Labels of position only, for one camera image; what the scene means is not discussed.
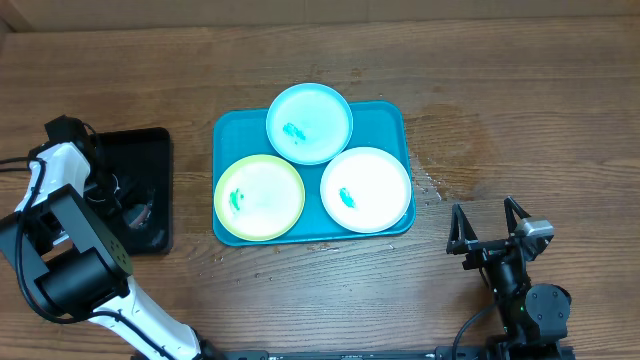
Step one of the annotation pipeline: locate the yellow-green plate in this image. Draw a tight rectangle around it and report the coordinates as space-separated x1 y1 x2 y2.
213 154 305 242

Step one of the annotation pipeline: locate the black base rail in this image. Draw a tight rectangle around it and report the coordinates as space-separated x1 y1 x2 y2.
187 346 576 360

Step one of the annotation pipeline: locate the dark scrubbing sponge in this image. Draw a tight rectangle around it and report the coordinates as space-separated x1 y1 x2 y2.
123 203 152 229

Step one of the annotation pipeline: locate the light blue plate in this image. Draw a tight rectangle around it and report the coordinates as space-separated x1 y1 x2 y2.
265 83 354 165

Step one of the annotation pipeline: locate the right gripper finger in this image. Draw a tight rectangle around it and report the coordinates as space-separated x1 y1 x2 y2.
504 196 530 234
448 204 478 245

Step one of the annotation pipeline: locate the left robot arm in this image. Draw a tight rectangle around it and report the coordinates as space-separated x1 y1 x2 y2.
1 141 218 359

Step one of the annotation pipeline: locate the black plastic tray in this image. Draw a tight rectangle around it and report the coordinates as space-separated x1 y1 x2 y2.
91 127 173 255

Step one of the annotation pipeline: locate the white plate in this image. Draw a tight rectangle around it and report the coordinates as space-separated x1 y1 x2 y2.
320 147 412 233

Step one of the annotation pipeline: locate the teal plastic tray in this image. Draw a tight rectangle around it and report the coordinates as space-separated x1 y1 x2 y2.
212 100 411 245

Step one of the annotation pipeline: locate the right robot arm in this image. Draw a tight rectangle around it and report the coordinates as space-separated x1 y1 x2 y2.
436 197 575 359

